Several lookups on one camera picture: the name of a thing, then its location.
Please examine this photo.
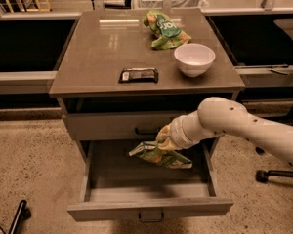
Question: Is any crumpled green chip bag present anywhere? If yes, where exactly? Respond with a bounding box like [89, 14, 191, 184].
[144, 10, 191, 50]

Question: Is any closed top drawer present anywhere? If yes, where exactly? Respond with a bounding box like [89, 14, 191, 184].
[63, 111, 185, 140]

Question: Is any white bowl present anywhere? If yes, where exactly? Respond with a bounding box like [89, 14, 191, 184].
[174, 43, 216, 77]

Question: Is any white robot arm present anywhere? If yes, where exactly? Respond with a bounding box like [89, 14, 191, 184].
[156, 97, 293, 165]

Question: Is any white wire basket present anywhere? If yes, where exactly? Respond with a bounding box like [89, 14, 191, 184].
[132, 0, 209, 10]

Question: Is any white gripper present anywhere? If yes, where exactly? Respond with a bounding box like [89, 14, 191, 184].
[156, 114, 199, 151]

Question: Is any grey drawer cabinet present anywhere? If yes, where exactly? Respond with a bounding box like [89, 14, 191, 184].
[49, 9, 246, 223]

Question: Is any black snack bar wrapper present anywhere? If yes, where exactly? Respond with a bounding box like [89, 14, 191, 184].
[119, 68, 159, 83]

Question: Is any light green jalapeno chip bag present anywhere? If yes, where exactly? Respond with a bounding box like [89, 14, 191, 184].
[128, 141, 192, 169]

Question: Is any open middle drawer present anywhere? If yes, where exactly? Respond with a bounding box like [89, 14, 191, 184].
[67, 140, 233, 222]

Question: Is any black stand leg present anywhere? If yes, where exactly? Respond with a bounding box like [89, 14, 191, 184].
[0, 200, 31, 234]

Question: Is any black office chair base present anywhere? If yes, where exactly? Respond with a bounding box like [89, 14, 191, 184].
[255, 170, 293, 183]

